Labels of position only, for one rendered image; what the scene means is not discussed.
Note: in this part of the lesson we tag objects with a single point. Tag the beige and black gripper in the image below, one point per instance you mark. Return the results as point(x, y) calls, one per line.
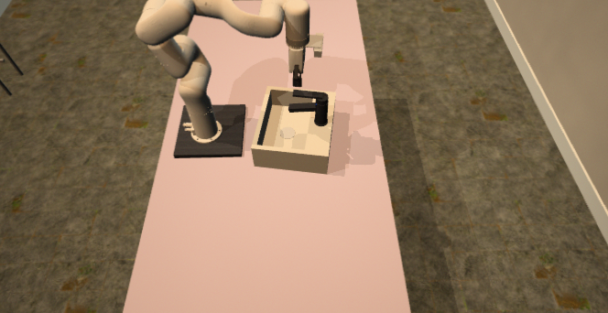
point(296, 59)

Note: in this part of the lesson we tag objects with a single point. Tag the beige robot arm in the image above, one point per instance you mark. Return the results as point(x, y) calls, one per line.
point(159, 29)

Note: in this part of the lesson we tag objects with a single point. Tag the tan rectangular basin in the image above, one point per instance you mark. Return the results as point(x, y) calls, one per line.
point(291, 141)

